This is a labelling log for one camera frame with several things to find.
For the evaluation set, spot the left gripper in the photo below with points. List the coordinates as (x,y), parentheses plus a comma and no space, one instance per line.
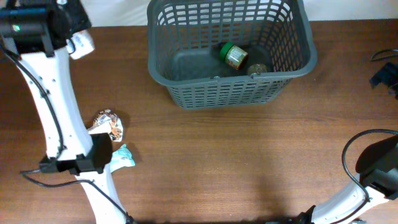
(86,22)

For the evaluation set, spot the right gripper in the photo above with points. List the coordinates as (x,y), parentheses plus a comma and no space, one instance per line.
(387,76)

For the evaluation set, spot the Kleenex tissue multipack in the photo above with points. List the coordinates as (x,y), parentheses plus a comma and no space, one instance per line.
(80,44)

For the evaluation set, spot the beige snack bag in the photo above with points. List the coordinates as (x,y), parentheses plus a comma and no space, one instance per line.
(107,122)

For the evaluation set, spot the grey plastic shopping basket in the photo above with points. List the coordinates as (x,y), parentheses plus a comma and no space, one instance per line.
(212,54)

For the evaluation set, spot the silver tin can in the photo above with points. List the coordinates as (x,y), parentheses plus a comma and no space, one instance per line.
(257,69)

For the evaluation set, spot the teal wet wipes packet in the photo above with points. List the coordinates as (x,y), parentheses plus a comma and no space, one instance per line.
(121,158)

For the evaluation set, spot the green lid glass jar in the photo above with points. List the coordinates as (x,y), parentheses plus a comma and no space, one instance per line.
(232,55)

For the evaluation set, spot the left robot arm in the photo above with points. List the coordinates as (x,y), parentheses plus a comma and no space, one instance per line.
(37,37)

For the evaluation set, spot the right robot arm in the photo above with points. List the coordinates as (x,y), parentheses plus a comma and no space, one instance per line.
(374,183)

